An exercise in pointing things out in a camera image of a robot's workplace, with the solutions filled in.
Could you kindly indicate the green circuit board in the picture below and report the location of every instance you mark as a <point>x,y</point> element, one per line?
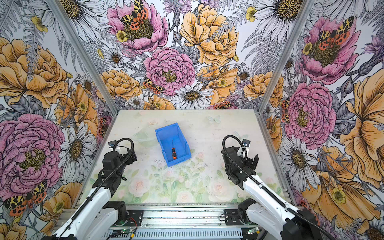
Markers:
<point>253,231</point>
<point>124,231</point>

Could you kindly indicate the white slotted cable duct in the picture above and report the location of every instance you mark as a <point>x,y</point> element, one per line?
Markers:
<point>183,234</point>

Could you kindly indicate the right aluminium corner post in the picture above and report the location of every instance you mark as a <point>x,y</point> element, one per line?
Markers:
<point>303,15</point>

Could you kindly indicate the aluminium corner post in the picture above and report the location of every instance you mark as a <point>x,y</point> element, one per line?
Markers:
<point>64,22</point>
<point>303,15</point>

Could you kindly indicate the left aluminium corner post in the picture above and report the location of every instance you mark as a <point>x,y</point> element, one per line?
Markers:
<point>64,22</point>

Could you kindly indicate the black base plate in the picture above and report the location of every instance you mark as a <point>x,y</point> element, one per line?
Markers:
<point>134,219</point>
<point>233,218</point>

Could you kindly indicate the right green circuit board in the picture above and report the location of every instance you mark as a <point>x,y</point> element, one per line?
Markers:
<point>253,231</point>

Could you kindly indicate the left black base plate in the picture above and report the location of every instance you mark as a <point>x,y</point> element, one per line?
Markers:
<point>134,219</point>

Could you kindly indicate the aluminium front rail frame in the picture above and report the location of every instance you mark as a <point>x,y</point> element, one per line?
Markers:
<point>183,217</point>

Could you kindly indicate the left green circuit board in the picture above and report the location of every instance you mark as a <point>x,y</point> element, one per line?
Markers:
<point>124,231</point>

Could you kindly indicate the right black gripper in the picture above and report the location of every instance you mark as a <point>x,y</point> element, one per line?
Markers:
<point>249,162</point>

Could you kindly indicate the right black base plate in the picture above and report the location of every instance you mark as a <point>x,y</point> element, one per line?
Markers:
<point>233,218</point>

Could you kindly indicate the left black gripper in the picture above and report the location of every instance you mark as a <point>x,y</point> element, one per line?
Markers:
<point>133,159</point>

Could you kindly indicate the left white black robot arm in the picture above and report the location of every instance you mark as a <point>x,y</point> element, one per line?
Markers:
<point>98,212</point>

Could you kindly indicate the blue plastic storage bin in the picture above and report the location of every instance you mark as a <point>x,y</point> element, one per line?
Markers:
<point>165,135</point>

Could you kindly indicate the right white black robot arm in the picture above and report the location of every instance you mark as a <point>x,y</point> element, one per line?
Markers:
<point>265,207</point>

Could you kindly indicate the orange black screwdriver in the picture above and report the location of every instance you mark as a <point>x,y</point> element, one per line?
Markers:
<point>174,154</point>

